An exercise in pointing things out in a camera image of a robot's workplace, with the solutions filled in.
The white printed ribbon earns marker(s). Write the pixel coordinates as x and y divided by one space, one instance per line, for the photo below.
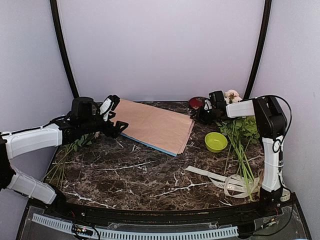
233 186

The left pile of fake flowers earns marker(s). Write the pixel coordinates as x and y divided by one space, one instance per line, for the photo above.
56 173

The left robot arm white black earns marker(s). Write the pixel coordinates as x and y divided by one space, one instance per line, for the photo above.
85 117

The right black frame post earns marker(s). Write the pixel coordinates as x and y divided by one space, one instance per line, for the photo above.
259 48

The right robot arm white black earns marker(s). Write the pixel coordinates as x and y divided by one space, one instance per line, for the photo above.
273 127

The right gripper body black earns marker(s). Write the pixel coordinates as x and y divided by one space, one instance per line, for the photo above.
207 117

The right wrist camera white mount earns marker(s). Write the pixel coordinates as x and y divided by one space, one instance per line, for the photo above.
216 100

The right pile of fake flowers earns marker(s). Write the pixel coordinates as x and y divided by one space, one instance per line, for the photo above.
241 132

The red round embroidered cushion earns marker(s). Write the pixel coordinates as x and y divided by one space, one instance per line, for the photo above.
196 102

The blue wrapping paper sheet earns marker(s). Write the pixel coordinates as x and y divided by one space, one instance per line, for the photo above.
150 147

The left black frame post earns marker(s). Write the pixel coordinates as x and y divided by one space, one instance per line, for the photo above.
62 48

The lime green bowl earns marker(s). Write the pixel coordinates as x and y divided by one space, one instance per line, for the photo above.
215 142

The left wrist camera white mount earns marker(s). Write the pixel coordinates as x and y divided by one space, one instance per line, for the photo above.
108 105

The black frame post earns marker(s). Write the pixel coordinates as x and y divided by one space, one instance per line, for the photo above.
62 48
259 48

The beige pink wrapping paper sheet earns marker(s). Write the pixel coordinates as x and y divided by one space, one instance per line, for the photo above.
161 129

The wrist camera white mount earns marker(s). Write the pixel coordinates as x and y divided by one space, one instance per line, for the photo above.
216 100
108 105

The white slotted cable duct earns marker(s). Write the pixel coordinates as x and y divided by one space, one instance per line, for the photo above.
121 231

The pile of fake flowers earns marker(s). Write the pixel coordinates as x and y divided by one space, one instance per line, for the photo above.
241 132
56 173

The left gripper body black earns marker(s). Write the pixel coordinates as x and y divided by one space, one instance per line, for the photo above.
89 126

